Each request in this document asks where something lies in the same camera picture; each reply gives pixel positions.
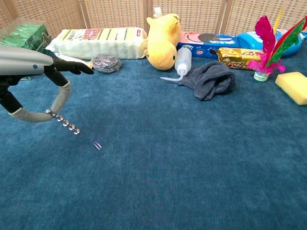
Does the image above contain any wicker folding screen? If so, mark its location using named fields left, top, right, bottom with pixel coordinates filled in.
left=0, top=0, right=307, bottom=39

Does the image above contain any steel wool scrubber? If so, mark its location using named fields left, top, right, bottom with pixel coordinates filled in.
left=91, top=53, right=122, bottom=73

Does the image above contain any colourful feather shuttlecock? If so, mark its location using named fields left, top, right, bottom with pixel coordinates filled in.
left=247, top=8, right=307, bottom=82

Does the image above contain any yellow sponge multipack bag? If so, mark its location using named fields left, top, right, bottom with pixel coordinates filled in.
left=45, top=27, right=148, bottom=60

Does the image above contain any gold snack packet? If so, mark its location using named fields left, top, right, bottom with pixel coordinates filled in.
left=217, top=47, right=266, bottom=71

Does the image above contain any yellow sponge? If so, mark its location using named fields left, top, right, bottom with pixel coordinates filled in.
left=274, top=71, right=307, bottom=106

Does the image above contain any clear plastic wash bottle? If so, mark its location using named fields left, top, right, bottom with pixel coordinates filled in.
left=160, top=46, right=192, bottom=82

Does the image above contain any silver bead chain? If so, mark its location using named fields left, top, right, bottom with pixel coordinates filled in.
left=45, top=109, right=81, bottom=136

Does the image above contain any white tool with orange tag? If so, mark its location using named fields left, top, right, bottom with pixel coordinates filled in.
left=54, top=53, right=94, bottom=70

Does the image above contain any yellow plush toy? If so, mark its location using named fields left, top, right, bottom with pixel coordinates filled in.
left=143, top=7, right=181, bottom=70

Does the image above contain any blue detergent bottle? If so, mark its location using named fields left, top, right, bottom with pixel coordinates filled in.
left=236, top=28, right=307, bottom=58

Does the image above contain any blue table cloth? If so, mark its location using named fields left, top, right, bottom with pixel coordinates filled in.
left=0, top=51, right=307, bottom=230

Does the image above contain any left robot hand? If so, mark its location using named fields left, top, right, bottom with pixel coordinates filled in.
left=0, top=45, right=94, bottom=123

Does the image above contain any clear box of green packets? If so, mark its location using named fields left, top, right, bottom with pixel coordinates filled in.
left=0, top=19, right=53, bottom=57

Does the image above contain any dark grey cloth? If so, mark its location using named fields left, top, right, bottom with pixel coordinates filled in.
left=177, top=60, right=236, bottom=101

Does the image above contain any blue pink cookie box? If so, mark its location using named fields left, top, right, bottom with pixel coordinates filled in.
left=176, top=31, right=240, bottom=58

